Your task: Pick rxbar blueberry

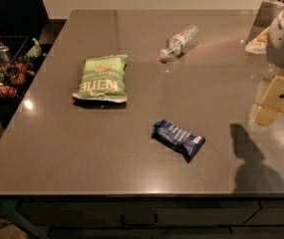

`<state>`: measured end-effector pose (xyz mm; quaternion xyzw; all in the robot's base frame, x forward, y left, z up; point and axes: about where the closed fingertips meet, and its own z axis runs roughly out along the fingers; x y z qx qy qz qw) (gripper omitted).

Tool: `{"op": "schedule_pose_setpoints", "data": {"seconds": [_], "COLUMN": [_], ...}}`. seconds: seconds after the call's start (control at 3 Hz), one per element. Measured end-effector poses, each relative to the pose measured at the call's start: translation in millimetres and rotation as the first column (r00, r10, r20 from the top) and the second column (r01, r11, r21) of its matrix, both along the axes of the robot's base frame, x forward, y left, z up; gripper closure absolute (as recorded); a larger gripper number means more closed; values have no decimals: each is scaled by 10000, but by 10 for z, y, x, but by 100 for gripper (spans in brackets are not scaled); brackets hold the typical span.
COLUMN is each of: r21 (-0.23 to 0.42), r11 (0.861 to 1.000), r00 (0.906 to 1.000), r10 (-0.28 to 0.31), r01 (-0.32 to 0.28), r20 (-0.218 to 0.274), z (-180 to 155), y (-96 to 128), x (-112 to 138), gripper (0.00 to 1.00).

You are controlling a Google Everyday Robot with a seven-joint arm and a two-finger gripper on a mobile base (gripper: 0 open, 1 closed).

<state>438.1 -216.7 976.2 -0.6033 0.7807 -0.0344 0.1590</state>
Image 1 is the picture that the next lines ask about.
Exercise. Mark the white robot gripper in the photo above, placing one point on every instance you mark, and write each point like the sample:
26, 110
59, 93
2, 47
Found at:
271, 106

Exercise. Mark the blue rxbar blueberry wrapper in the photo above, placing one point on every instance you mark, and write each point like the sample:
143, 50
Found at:
178, 139

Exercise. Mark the pale packet at table edge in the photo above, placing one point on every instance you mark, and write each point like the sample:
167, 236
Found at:
258, 45

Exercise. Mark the clear plastic water bottle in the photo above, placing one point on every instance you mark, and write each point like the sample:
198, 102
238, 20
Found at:
180, 43

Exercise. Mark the green Kettle chips bag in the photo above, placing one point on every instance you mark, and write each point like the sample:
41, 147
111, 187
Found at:
103, 80

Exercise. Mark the dark cabinet drawer with handle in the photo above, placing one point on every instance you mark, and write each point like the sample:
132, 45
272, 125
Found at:
144, 213

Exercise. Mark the black wire basket of snacks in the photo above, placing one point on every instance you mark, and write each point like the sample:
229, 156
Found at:
20, 57

